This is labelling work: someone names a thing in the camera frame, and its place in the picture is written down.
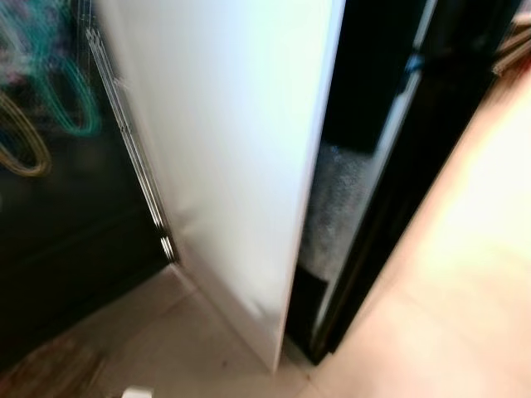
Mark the dark glass cabinet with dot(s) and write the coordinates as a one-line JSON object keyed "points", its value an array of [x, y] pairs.
{"points": [[75, 215]]}

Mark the brown patterned door mat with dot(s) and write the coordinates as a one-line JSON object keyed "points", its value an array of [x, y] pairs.
{"points": [[50, 373]]}

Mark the clear bubble wrap sheet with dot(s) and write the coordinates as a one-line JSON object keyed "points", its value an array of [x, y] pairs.
{"points": [[336, 207]]}

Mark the tall white cabinet panel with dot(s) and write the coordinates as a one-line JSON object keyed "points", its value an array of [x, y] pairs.
{"points": [[232, 149]]}

